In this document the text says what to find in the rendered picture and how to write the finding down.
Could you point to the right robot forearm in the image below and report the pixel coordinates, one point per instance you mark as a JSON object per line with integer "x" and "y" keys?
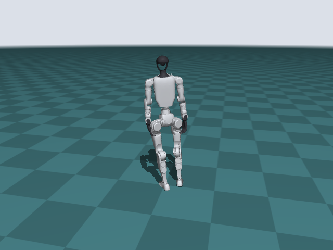
{"x": 183, "y": 108}

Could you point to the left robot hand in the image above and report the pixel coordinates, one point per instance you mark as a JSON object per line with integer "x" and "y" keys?
{"x": 148, "y": 126}

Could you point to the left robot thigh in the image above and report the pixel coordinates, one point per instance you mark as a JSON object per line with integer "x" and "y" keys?
{"x": 155, "y": 129}

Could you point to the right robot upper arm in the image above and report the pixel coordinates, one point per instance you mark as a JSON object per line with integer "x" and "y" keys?
{"x": 180, "y": 88}

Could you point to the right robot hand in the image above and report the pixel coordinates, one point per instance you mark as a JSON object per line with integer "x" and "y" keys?
{"x": 184, "y": 125}

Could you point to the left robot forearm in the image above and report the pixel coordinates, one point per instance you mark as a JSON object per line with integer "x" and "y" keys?
{"x": 147, "y": 111}

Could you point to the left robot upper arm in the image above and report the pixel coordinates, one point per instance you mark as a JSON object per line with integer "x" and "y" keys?
{"x": 148, "y": 90}

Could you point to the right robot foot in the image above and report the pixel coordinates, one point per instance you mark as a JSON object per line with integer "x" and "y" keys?
{"x": 179, "y": 182}

